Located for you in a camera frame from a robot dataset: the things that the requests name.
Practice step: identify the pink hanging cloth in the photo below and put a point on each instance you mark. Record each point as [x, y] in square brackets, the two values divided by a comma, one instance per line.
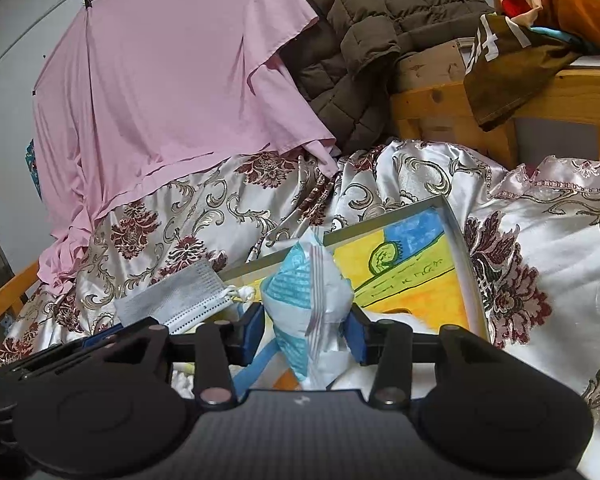
[170, 85]

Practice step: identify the floral satin blanket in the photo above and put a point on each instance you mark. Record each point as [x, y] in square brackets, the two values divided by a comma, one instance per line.
[530, 260]

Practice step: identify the grey face mask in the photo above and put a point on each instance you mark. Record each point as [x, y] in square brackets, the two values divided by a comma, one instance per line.
[180, 295]

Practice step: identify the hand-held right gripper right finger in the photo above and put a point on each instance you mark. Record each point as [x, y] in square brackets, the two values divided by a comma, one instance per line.
[356, 337]

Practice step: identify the wooden bed frame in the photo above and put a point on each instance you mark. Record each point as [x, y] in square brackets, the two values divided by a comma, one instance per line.
[570, 100]

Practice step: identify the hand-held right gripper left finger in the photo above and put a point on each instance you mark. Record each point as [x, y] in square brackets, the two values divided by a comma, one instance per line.
[254, 335]

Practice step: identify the white and blue plastic packet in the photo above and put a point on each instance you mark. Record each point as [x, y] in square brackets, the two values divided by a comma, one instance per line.
[300, 310]

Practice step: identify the brown quilted jacket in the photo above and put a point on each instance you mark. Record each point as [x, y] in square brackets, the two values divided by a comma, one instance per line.
[370, 20]

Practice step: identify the brown printed cloth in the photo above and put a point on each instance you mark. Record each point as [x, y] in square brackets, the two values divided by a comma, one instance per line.
[510, 80]

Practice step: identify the wooden bed rail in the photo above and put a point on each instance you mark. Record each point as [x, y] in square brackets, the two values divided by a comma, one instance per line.
[5, 300]

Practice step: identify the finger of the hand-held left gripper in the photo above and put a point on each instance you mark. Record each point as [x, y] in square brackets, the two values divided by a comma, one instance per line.
[55, 365]

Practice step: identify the metal box with crayon drawing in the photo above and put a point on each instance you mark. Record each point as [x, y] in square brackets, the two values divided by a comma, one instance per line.
[420, 280]

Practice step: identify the teal wall poster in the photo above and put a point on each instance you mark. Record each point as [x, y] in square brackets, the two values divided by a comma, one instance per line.
[32, 170]

